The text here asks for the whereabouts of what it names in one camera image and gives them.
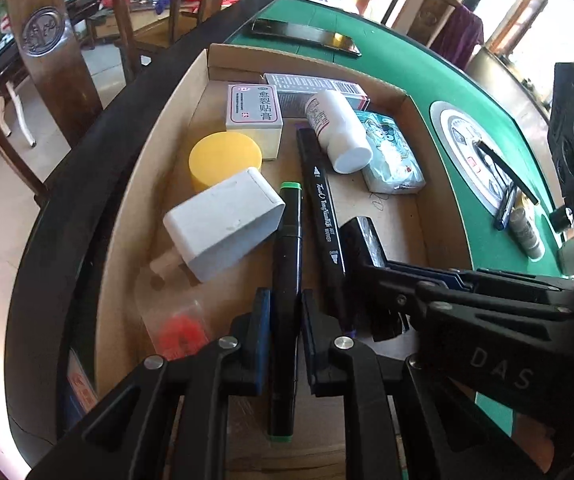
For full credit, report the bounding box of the black marker green cap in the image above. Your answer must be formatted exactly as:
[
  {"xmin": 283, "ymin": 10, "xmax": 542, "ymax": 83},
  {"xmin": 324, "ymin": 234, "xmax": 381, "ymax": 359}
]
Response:
[{"xmin": 267, "ymin": 181, "xmax": 303, "ymax": 442}]

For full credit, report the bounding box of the white square block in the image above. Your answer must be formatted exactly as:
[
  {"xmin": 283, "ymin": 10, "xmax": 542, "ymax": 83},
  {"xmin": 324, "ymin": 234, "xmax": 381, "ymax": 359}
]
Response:
[{"xmin": 162, "ymin": 167, "xmax": 285, "ymax": 283}]

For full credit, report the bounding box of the tissue packet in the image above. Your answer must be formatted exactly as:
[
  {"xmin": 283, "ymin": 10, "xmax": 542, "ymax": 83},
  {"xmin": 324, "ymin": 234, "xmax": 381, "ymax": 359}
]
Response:
[{"xmin": 355, "ymin": 110, "xmax": 426, "ymax": 195}]

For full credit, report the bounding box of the yellow round jar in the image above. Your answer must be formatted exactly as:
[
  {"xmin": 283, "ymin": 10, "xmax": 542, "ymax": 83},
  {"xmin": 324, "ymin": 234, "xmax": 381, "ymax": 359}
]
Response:
[{"xmin": 188, "ymin": 131, "xmax": 262, "ymax": 193}]

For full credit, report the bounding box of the black marker purple cap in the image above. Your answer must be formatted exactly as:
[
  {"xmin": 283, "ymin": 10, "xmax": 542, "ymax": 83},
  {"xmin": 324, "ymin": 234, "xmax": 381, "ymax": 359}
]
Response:
[{"xmin": 296, "ymin": 126, "xmax": 355, "ymax": 333}]

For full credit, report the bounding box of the white medicine box red border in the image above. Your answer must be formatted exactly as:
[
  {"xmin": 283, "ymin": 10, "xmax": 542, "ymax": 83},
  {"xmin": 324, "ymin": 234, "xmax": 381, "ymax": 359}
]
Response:
[{"xmin": 225, "ymin": 84, "xmax": 284, "ymax": 160}]

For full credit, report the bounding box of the clear box with red items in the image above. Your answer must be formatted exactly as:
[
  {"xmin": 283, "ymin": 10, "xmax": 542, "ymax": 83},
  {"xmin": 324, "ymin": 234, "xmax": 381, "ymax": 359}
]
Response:
[{"xmin": 134, "ymin": 247, "xmax": 211, "ymax": 361}]

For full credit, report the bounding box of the purple cloth on chair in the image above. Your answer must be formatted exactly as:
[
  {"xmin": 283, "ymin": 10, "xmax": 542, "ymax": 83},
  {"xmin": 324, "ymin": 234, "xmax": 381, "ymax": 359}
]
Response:
[{"xmin": 430, "ymin": 6, "xmax": 484, "ymax": 70}]

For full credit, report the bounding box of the round table centre console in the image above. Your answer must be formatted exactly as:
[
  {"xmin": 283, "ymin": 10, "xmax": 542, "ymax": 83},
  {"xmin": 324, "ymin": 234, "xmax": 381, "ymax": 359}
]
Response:
[{"xmin": 429, "ymin": 101, "xmax": 509, "ymax": 217}]

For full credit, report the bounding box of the black pen blue cap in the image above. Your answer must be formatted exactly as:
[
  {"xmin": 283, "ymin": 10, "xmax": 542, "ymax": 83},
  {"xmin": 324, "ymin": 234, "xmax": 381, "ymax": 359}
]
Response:
[{"xmin": 493, "ymin": 183, "xmax": 517, "ymax": 231}]

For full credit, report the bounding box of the wooden chair far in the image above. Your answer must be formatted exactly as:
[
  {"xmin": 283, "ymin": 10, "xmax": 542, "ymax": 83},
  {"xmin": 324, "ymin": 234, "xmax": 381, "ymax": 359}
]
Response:
[{"xmin": 380, "ymin": 0, "xmax": 462, "ymax": 47}]

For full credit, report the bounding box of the long black stick gold tip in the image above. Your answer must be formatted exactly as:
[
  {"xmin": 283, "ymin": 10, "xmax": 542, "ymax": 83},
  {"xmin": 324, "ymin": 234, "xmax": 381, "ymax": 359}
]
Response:
[{"xmin": 473, "ymin": 140, "xmax": 540, "ymax": 205}]

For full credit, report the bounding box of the black flat phone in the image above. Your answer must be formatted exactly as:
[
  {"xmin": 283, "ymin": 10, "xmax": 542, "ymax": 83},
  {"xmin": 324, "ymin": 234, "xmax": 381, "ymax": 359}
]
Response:
[{"xmin": 250, "ymin": 18, "xmax": 362, "ymax": 58}]

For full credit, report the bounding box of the wooden chair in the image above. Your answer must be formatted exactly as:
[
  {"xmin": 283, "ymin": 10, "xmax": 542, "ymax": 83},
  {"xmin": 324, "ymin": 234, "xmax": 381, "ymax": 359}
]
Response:
[
  {"xmin": 380, "ymin": 0, "xmax": 462, "ymax": 47},
  {"xmin": 2, "ymin": 0, "xmax": 106, "ymax": 149}
]

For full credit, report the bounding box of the brown cardboard tray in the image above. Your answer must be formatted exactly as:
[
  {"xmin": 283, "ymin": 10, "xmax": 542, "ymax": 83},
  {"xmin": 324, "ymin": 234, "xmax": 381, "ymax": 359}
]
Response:
[{"xmin": 94, "ymin": 42, "xmax": 474, "ymax": 480}]

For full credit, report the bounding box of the white red long box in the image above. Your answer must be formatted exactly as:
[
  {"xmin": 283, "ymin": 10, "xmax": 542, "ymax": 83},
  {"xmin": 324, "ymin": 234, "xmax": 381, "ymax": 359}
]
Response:
[{"xmin": 263, "ymin": 73, "xmax": 371, "ymax": 119}]

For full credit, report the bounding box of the white bottle green label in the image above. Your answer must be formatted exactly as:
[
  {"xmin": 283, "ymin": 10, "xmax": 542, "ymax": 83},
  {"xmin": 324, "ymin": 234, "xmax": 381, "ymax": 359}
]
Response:
[{"xmin": 508, "ymin": 207, "xmax": 545, "ymax": 261}]

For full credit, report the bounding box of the wooden chair left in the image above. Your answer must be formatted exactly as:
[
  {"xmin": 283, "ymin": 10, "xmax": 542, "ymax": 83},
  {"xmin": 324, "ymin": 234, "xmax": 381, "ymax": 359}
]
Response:
[{"xmin": 2, "ymin": 0, "xmax": 106, "ymax": 149}]

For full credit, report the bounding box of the white pill bottle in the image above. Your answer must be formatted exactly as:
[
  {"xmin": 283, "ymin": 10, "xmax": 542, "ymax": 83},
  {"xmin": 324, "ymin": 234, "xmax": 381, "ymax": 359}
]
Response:
[{"xmin": 304, "ymin": 90, "xmax": 373, "ymax": 174}]

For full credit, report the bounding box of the black box yellow band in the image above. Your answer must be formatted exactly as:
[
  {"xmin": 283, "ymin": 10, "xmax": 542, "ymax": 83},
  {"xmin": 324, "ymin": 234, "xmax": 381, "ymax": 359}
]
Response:
[{"xmin": 339, "ymin": 216, "xmax": 409, "ymax": 341}]

